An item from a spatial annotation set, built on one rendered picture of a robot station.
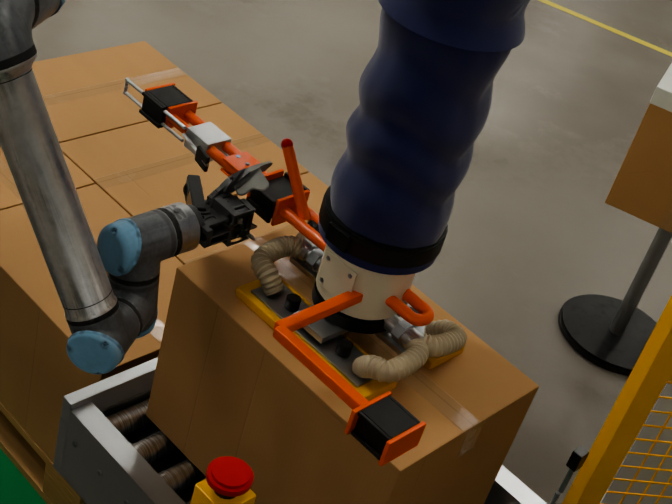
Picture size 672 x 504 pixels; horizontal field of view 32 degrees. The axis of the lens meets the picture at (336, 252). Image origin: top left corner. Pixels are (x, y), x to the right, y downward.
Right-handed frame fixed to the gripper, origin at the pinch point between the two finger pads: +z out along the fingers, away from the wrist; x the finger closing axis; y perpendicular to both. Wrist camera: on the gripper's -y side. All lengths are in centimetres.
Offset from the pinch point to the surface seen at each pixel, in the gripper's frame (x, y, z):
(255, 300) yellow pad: -10.9, 15.3, -12.0
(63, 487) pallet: -97, -23, -18
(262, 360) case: -15.8, 24.9, -17.2
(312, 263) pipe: -5.4, 16.7, -0.2
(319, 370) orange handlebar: 0.7, 43.1, -25.2
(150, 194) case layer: -54, -66, 32
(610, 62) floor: -108, -121, 371
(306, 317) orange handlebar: 1.1, 32.6, -18.5
